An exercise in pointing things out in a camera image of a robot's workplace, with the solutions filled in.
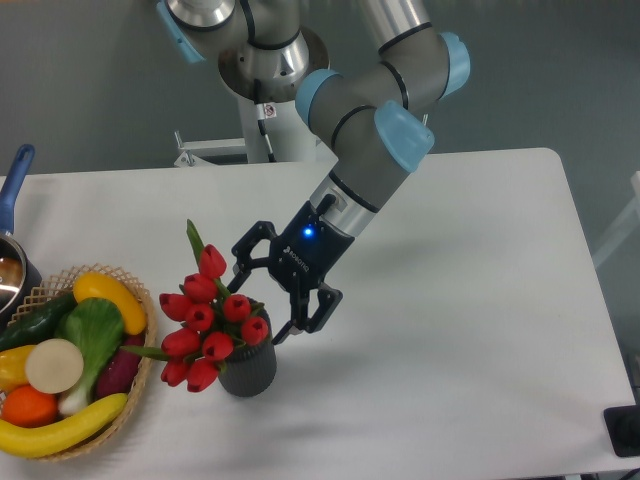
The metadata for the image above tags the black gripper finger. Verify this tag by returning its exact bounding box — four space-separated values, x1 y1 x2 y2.
228 220 277 293
272 283 343 345

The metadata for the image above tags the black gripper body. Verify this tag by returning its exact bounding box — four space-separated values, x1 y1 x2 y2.
268 200 355 293

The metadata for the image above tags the red tulip bouquet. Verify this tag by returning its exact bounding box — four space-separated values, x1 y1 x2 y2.
122 221 240 393

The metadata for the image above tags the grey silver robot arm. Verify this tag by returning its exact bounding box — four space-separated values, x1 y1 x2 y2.
156 1 470 342

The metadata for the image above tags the dark grey ribbed vase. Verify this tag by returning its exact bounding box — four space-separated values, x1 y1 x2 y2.
219 294 277 397

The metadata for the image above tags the green bok choy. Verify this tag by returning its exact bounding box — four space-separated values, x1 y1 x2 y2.
55 298 124 417

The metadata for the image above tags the purple sweet potato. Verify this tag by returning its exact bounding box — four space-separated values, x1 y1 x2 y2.
94 334 145 400

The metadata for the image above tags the woven wicker basket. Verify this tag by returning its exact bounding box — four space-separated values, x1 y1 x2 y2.
9 264 157 462

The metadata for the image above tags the dark green cucumber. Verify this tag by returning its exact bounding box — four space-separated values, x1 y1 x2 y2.
1 292 77 351

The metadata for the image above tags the yellow bell pepper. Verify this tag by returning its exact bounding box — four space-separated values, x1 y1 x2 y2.
0 345 35 393

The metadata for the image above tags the orange fruit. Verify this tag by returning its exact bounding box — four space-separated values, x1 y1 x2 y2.
1 385 58 428

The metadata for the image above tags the black device at edge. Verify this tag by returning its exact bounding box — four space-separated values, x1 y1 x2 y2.
603 405 639 458

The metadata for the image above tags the yellow banana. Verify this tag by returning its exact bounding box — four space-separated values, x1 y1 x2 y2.
1 393 128 459

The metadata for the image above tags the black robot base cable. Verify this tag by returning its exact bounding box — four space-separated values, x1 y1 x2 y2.
252 77 278 164

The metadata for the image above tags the blue handled saucepan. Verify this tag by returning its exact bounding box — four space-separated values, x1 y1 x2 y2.
1 144 41 331

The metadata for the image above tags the white frame at right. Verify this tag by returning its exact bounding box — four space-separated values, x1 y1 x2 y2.
592 171 639 269

